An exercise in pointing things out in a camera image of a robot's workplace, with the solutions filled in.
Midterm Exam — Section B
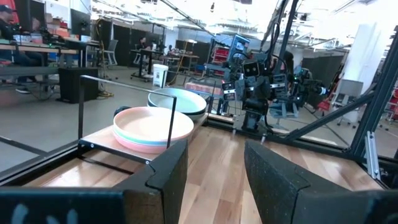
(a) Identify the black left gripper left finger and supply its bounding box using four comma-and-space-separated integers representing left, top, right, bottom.
0, 139, 189, 224

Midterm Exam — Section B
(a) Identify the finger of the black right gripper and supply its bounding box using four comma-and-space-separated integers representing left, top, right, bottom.
221, 81, 236, 101
272, 73, 289, 98

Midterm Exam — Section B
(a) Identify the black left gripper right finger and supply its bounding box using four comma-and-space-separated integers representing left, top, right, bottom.
244, 140, 398, 224

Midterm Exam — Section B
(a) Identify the mint green plate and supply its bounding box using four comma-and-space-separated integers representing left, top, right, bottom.
183, 112, 207, 123

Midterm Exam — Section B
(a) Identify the pale pink plate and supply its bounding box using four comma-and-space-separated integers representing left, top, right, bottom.
114, 138, 187, 151

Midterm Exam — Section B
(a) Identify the pale grey-green plate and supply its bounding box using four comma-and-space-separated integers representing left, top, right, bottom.
113, 133, 189, 147

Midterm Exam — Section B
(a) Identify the light blue plate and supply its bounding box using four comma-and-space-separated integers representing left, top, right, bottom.
147, 87, 208, 114

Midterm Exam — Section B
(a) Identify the beige plate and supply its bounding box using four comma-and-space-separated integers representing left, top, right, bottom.
112, 106, 195, 146

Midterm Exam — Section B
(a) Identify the pink-topped table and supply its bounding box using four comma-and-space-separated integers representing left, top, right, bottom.
185, 81, 216, 96

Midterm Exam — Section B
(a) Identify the red shelving rack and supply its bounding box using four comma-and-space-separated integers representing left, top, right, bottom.
213, 46, 231, 65

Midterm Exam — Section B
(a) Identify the white bin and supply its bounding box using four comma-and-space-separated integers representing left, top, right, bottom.
152, 63, 169, 88

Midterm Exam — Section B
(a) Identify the person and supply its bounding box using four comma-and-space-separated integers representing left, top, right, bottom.
0, 4, 46, 94
138, 36, 150, 53

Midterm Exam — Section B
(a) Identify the grey chair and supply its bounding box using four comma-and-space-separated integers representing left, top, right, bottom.
104, 39, 119, 66

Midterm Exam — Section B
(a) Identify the black cabinet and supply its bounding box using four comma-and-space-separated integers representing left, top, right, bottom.
58, 67, 100, 104

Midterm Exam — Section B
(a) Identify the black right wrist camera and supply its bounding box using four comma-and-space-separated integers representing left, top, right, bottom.
241, 60, 261, 78

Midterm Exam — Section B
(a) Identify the silver angle bracket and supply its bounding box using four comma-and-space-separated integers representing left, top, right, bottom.
364, 130, 382, 181

